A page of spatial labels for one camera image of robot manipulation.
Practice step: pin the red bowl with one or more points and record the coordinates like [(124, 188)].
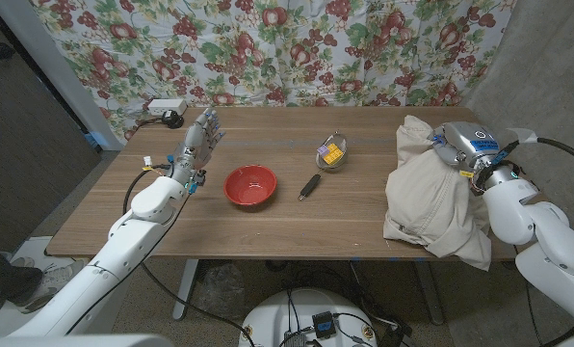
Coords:
[(251, 185)]

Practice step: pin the white sneaker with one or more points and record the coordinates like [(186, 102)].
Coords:
[(56, 279)]

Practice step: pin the beige jacket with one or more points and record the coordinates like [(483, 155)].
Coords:
[(431, 202)]

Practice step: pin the grey table leg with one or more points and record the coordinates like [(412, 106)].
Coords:
[(431, 294)]

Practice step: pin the black box with blue label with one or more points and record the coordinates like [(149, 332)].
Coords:
[(324, 325)]

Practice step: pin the floral fruit print backdrop cloth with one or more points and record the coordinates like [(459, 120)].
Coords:
[(277, 58)]

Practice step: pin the person leg in dark trousers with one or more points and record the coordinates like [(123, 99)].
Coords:
[(3, 277)]

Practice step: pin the clear plastic bag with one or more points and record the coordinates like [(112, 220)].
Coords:
[(219, 289)]

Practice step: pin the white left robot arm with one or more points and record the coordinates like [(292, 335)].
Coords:
[(113, 250)]

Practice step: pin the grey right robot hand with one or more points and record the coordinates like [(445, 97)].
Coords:
[(467, 142)]

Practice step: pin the white table leg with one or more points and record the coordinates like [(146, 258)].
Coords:
[(185, 289)]

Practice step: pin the white power strip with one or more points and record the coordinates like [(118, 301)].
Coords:
[(166, 106)]

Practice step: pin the black plug adapter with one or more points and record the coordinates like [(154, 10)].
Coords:
[(173, 119)]

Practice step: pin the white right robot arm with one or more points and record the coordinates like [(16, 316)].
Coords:
[(547, 236)]

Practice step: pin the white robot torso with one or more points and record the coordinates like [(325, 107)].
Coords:
[(287, 313)]

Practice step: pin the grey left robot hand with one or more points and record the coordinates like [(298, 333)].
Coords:
[(193, 147)]

